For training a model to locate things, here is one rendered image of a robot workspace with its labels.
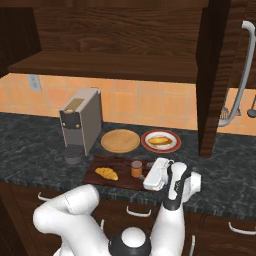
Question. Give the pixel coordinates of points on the dark wood closed cabinet door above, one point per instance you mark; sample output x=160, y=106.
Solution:
x=18, y=36

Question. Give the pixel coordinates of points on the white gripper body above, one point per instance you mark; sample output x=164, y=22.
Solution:
x=156, y=176

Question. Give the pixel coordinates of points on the orange jam jar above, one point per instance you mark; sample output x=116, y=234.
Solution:
x=136, y=170

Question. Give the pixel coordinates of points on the dark wooden cutting board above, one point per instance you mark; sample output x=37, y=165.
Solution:
x=116, y=168

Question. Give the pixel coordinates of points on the golden croissant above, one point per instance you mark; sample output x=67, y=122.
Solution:
x=106, y=173

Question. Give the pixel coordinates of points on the red-rimmed white plate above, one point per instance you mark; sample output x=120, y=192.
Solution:
x=146, y=144

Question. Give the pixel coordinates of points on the dark wood wall cabinet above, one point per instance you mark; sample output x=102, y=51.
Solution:
x=116, y=36

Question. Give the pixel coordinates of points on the yellow pastry on plate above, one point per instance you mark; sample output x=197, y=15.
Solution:
x=160, y=140

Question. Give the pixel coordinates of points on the grey coffee machine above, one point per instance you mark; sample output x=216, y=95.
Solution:
x=83, y=120

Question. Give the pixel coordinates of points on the round light wooden board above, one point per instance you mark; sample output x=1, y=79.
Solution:
x=120, y=140

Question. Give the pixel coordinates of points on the hanging grey slotted spatula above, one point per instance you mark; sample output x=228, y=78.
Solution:
x=225, y=114

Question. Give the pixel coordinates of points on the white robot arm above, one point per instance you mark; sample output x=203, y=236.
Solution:
x=76, y=220

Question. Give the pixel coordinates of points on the dark wood side cabinet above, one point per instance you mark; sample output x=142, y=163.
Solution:
x=245, y=20

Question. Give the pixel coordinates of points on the white wall outlet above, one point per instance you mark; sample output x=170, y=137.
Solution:
x=34, y=82

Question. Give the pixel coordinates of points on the hanging grey ladle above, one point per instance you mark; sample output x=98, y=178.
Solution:
x=251, y=111

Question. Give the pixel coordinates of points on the dark wood drawer front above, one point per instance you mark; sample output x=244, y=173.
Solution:
x=23, y=213
x=116, y=213
x=226, y=241

